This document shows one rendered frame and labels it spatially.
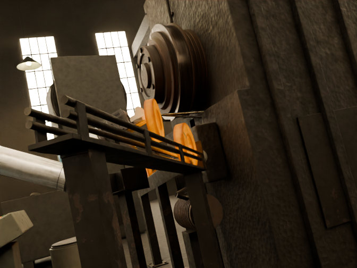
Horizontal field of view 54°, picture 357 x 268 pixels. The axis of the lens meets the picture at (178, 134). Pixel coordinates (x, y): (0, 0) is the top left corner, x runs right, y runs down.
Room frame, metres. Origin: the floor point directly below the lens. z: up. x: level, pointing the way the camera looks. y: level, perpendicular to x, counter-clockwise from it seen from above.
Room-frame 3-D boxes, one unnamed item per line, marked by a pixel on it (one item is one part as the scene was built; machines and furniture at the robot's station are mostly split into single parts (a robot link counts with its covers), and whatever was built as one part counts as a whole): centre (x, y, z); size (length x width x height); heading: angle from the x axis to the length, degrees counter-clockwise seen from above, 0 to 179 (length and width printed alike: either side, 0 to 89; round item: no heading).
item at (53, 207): (4.03, 1.56, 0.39); 1.03 x 0.83 x 0.79; 114
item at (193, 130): (1.45, -0.11, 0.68); 0.11 x 0.08 x 0.24; 110
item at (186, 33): (1.70, -0.09, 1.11); 0.47 x 0.10 x 0.47; 20
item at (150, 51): (1.64, 0.08, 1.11); 0.28 x 0.06 x 0.28; 20
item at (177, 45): (1.67, -0.02, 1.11); 0.47 x 0.06 x 0.47; 20
